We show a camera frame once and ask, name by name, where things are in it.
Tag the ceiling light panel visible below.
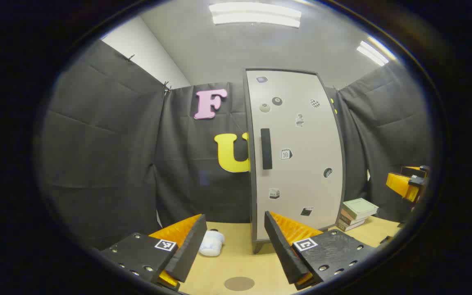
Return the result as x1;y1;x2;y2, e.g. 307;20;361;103
356;40;390;67

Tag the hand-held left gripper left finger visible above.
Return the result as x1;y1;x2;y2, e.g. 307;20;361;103
100;213;208;292

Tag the black backdrop cloth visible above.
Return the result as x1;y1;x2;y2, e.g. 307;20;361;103
35;39;433;250

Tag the black cabinet door handle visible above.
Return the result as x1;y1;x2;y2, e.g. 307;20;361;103
260;128;273;170

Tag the beige cabinet door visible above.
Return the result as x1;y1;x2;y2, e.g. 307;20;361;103
245;70;344;241

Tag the white book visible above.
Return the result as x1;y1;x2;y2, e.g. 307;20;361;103
336;220;366;232

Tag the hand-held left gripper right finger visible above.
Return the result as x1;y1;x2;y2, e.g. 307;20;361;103
264;211;376;291

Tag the brown book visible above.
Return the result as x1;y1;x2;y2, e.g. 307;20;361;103
339;209;367;226

